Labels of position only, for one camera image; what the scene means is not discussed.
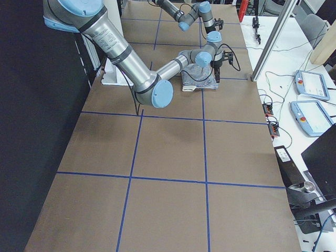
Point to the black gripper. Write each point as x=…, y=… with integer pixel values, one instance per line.
x=210, y=29
x=216, y=64

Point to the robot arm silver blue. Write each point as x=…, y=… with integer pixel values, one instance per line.
x=201, y=10
x=150, y=53

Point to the striped polo shirt white collar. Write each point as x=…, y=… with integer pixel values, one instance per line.
x=196, y=77

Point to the black tripod stick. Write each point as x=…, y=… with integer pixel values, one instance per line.
x=255, y=23

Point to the aluminium frame post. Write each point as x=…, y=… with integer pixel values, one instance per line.
x=275, y=33

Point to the silver metal cup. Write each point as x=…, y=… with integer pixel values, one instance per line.
x=308, y=187

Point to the black monitor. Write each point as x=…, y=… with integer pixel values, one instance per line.
x=319, y=158

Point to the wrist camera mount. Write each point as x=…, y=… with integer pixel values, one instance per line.
x=228, y=56
x=219, y=23

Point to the teach pendant near person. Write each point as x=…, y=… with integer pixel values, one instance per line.
x=311, y=84

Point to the grey office chair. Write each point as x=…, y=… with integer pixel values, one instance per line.
x=314, y=28

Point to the usb hub orange far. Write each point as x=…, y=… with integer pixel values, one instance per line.
x=267, y=108

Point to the teach pendant nearer camera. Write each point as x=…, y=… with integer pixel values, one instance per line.
x=311, y=116

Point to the black box white label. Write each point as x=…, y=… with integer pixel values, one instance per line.
x=288, y=169

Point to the red cylinder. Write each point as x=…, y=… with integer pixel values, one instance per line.
x=242, y=9

